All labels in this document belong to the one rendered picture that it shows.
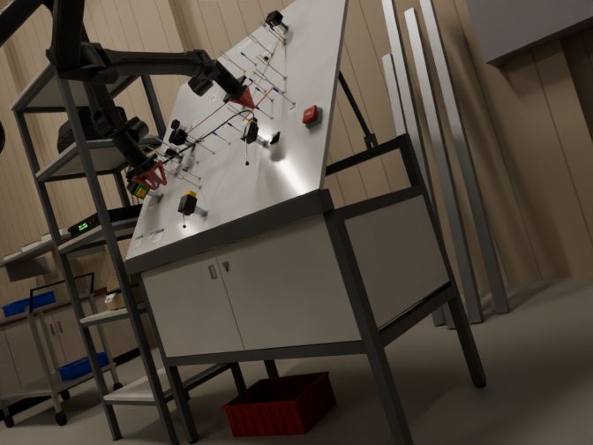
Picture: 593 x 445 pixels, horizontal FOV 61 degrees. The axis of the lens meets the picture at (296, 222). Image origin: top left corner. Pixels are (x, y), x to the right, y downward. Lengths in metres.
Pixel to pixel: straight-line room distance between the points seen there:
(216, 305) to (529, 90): 2.23
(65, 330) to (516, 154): 4.08
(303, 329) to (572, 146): 2.12
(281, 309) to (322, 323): 0.17
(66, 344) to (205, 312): 3.26
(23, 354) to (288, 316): 3.59
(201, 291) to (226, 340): 0.21
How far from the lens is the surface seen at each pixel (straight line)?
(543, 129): 3.30
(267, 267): 1.70
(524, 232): 3.52
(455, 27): 3.61
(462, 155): 3.08
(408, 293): 1.72
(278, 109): 1.86
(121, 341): 5.48
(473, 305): 2.91
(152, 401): 2.53
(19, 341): 5.02
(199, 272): 1.99
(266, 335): 1.81
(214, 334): 2.03
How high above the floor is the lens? 0.78
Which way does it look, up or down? 1 degrees up
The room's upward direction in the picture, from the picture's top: 17 degrees counter-clockwise
